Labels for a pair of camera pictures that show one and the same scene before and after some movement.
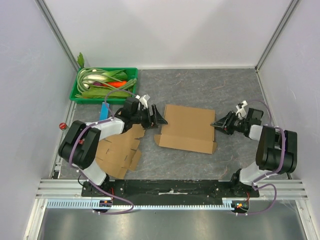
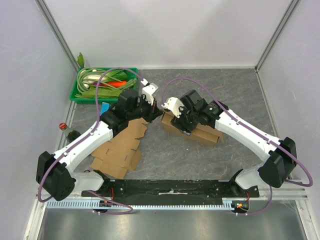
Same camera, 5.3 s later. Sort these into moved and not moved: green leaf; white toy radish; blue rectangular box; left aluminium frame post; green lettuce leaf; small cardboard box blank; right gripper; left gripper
Moved: right gripper; left gripper
Not moved: blue rectangular box; green leaf; small cardboard box blank; left aluminium frame post; white toy radish; green lettuce leaf
